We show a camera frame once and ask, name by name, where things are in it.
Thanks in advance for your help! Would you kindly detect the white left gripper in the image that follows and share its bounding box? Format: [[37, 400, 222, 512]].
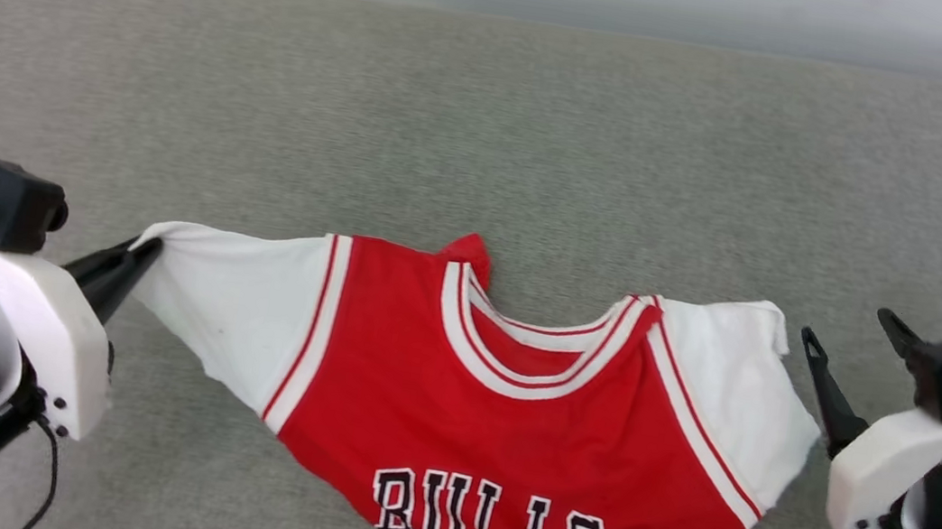
[[0, 217, 165, 450]]

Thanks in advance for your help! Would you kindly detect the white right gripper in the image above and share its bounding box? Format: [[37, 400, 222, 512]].
[[775, 297, 942, 529]]

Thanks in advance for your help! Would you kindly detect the red white Bulls jersey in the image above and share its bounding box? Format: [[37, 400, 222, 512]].
[[92, 189, 842, 529]]

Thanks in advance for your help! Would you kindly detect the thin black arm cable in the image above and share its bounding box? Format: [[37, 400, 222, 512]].
[[18, 414, 67, 529]]

